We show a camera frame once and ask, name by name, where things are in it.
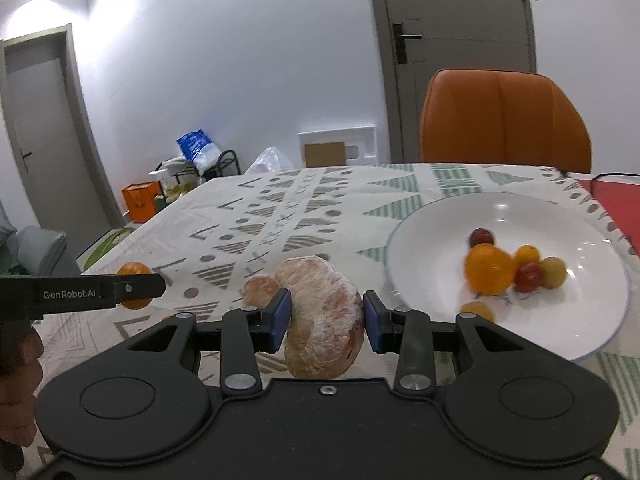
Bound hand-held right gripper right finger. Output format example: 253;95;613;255
363;290;538;395

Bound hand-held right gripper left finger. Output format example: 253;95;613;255
125;288;293;395

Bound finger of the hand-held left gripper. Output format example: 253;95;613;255
112;272;167;307

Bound medium orange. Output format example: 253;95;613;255
116;262;153;310

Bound large peeled citrus fruit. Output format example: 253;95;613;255
274;256;366;380

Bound large orange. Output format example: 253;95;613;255
464;243;516;297

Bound white plate with blue rim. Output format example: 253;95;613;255
385;191;631;363

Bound small green round fruit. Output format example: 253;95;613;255
539;256;567;290

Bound person's left hand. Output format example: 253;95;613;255
0;330;45;448

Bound small peeled citrus fruit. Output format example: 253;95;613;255
242;275;281;309

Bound grey sofa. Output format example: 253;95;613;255
0;200;81;277

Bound green floor mat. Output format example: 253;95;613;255
82;227;136;271

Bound orange box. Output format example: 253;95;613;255
121;182;163;223

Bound white plastic bag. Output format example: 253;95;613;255
159;157;201;177

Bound blue plastic bag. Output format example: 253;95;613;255
176;130;221;173

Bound black metal rack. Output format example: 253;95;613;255
155;150;241;196

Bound clear plastic bag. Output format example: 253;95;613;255
248;147;295;175

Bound cardboard piece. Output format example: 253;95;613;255
305;142;347;167

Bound orange chair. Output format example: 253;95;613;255
420;69;592;175

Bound red and orange printed mat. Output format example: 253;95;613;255
570;174;640;256

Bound white wall box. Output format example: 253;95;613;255
297;127;377;168

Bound black door handle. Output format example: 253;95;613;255
392;22;422;65

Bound black cable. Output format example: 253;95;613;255
560;170;640;257

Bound grey door with black handle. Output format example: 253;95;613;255
365;0;538;166

